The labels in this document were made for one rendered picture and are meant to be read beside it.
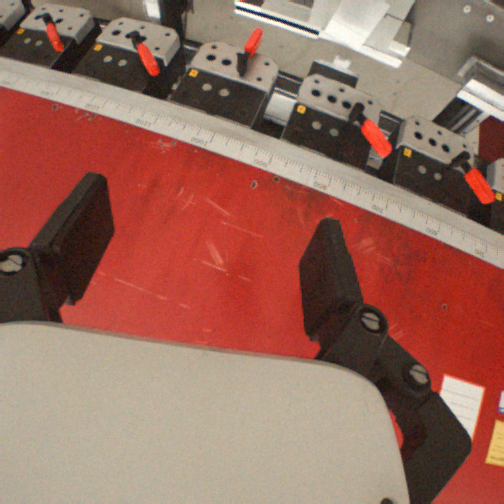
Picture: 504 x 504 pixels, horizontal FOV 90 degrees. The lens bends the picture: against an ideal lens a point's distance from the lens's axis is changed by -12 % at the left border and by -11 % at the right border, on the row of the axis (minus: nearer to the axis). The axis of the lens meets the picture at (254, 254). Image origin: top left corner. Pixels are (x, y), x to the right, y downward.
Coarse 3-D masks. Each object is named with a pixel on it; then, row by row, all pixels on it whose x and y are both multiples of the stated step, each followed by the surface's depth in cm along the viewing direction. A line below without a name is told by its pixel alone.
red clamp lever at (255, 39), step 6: (258, 30) 46; (252, 36) 45; (258, 36) 45; (252, 42) 45; (258, 42) 46; (246, 48) 44; (252, 48) 45; (240, 54) 43; (246, 54) 45; (252, 54) 46; (240, 60) 43; (246, 60) 44; (240, 66) 44; (246, 66) 45; (240, 72) 46
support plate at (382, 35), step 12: (324, 0) 50; (336, 0) 49; (396, 0) 45; (408, 0) 44; (312, 12) 53; (324, 12) 52; (396, 12) 47; (324, 24) 55; (384, 24) 50; (396, 24) 49; (372, 36) 53; (384, 36) 52; (384, 48) 55
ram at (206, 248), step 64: (0, 64) 45; (0, 128) 42; (64, 128) 43; (128, 128) 44; (0, 192) 40; (64, 192) 40; (128, 192) 41; (192, 192) 42; (256, 192) 43; (320, 192) 44; (384, 192) 45; (128, 256) 39; (192, 256) 40; (256, 256) 41; (384, 256) 42; (448, 256) 43; (64, 320) 36; (128, 320) 37; (192, 320) 38; (256, 320) 39; (448, 320) 41
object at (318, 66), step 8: (312, 64) 54; (320, 64) 54; (328, 64) 55; (312, 72) 53; (320, 72) 53; (328, 72) 54; (336, 72) 54; (344, 72) 54; (352, 72) 55; (336, 80) 53; (344, 80) 53; (352, 80) 54
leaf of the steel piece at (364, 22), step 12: (348, 0) 48; (360, 0) 47; (372, 0) 46; (384, 0) 44; (336, 12) 51; (348, 12) 50; (360, 12) 50; (372, 12) 49; (384, 12) 48; (348, 24) 53; (360, 24) 52; (372, 24) 51
